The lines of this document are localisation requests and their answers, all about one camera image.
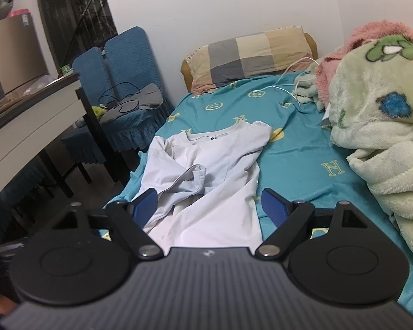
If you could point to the cardboard box on desk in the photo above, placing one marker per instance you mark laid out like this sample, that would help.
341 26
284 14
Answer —
21 59

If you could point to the blue covered chair near bed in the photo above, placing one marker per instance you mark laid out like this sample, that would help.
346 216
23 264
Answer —
132 66

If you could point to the blue covered chair far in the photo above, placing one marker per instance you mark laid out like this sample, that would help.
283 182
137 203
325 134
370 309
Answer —
94 79

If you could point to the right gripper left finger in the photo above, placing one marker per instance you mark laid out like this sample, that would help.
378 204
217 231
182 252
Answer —
127 222

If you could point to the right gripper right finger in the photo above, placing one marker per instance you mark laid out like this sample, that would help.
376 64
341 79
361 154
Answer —
291 219

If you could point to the green and pink fleece blanket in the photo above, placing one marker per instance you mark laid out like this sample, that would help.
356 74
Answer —
365 89

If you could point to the white t-shirt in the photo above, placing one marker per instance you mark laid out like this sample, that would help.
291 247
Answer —
206 184

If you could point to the checkered pillow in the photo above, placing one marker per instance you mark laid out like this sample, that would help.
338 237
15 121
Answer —
267 53

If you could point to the white desk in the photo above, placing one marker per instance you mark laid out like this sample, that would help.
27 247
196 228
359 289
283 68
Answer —
33 122

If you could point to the teal patterned bed sheet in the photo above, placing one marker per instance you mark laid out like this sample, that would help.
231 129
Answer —
299 162

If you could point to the grey cloth on chair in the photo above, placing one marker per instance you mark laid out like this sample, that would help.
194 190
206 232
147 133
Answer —
149 97

